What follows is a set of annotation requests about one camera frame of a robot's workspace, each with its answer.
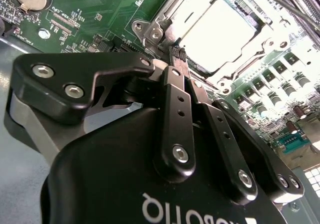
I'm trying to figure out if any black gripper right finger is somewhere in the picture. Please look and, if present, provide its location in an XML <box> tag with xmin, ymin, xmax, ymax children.
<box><xmin>179</xmin><ymin>47</ymin><xmax>306</xmax><ymax>206</ymax></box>

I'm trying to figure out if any metal socket cover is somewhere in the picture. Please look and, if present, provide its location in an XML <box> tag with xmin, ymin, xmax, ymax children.
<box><xmin>149</xmin><ymin>0</ymin><xmax>295</xmax><ymax>84</ymax></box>

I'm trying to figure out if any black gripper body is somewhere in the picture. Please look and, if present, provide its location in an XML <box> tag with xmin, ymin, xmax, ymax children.
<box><xmin>40</xmin><ymin>107</ymin><xmax>288</xmax><ymax>224</ymax></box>

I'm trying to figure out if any silver green CPU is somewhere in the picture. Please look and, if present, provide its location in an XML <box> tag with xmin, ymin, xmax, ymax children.
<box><xmin>178</xmin><ymin>0</ymin><xmax>267</xmax><ymax>76</ymax></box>

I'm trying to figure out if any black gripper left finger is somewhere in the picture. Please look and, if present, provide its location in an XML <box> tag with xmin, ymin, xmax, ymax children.
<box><xmin>3</xmin><ymin>46</ymin><xmax>198</xmax><ymax>182</ymax></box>

